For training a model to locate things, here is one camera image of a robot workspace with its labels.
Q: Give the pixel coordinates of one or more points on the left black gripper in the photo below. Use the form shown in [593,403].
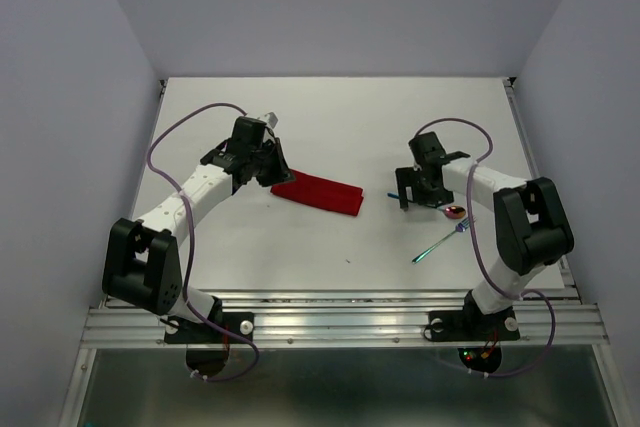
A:
[282,173]

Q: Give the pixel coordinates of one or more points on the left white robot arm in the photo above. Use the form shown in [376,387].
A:
[143,266]

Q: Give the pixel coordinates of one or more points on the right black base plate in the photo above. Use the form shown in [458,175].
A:
[459,327]

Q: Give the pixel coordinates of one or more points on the red cloth napkin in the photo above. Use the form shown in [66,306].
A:
[321,193]

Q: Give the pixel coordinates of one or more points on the iridescent metal spoon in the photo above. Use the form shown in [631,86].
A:
[453,212]

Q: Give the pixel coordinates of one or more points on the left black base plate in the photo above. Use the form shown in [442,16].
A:
[184,332]

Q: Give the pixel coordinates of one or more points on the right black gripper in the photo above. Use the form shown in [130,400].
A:
[406,176]

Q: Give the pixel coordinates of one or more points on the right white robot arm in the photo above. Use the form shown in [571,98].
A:
[531,227]

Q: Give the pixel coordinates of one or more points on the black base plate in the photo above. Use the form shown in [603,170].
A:
[184,332]
[459,327]

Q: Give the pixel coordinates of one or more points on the iridescent metal fork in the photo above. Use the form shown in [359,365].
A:
[460,227]

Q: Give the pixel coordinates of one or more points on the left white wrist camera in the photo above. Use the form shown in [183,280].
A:
[270,119]

